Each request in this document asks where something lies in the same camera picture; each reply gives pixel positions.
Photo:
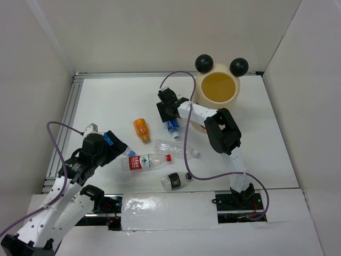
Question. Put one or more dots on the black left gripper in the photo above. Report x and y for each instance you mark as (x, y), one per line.
(118, 148)

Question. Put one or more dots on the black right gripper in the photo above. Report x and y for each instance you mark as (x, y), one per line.
(164, 116)

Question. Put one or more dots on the blue label bottle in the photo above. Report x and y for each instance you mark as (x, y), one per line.
(128, 151)
(173, 128)

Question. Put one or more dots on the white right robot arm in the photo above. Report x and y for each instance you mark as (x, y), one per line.
(224, 137)

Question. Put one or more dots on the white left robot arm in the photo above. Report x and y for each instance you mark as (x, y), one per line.
(69, 199)

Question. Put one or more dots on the cream bin with black ears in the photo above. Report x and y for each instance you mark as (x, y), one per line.
(217, 84)

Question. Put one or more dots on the red label plastic bottle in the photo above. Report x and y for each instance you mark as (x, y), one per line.
(145, 162)

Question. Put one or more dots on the small orange plastic bottle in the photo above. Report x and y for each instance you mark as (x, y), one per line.
(142, 130)

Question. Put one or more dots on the clear unlabelled plastic bottle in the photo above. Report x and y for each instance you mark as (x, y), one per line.
(175, 149)

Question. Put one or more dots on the black label small bottle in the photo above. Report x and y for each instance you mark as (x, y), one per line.
(175, 181)

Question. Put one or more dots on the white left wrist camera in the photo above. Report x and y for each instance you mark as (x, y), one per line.
(92, 128)

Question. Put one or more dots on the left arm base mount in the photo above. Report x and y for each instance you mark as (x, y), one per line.
(108, 216)

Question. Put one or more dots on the aluminium frame rail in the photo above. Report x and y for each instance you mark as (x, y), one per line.
(62, 125)

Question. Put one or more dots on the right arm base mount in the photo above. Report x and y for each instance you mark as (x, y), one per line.
(228, 211)

